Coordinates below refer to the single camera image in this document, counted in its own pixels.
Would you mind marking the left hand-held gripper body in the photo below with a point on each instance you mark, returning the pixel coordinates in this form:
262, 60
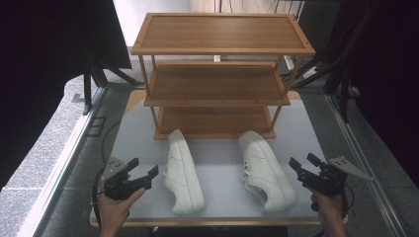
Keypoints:
117, 184

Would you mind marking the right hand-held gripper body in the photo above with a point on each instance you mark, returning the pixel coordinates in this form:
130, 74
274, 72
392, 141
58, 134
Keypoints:
327, 181

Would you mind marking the white sneaker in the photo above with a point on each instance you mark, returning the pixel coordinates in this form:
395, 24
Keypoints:
183, 171
263, 168

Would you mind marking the wooden three-tier shoe rack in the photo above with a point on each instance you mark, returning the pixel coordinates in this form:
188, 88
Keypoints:
220, 33

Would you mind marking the person's right hand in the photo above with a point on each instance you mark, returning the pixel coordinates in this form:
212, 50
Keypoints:
329, 207

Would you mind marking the person's left hand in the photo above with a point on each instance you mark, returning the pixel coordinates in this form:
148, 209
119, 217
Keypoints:
113, 212

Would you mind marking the black metal stand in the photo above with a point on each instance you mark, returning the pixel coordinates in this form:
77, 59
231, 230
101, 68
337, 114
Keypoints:
344, 95
88, 89

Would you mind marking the dark curtain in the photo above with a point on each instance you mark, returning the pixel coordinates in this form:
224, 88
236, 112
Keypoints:
36, 65
388, 82

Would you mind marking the aluminium floor rail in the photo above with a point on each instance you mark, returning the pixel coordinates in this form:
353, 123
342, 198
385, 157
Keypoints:
365, 158
62, 158

